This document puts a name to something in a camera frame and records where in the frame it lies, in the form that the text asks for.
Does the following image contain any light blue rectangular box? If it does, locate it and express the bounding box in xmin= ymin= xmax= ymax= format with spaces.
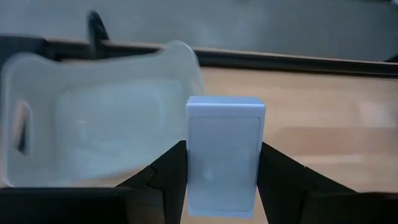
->
xmin=185 ymin=95 xmax=267 ymax=220

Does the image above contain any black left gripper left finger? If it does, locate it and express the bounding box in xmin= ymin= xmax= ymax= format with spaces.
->
xmin=116 ymin=139 xmax=188 ymax=224

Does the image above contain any black metal table frame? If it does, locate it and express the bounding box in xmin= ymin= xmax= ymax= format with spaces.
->
xmin=0 ymin=34 xmax=398 ymax=78

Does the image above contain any black frame clamp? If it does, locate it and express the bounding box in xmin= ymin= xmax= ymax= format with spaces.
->
xmin=86 ymin=10 xmax=110 ymax=60

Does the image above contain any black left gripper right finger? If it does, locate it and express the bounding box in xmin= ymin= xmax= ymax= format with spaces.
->
xmin=257 ymin=141 xmax=355 ymax=224

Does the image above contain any grey plastic bin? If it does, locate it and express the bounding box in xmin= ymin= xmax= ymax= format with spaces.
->
xmin=0 ymin=39 xmax=205 ymax=189

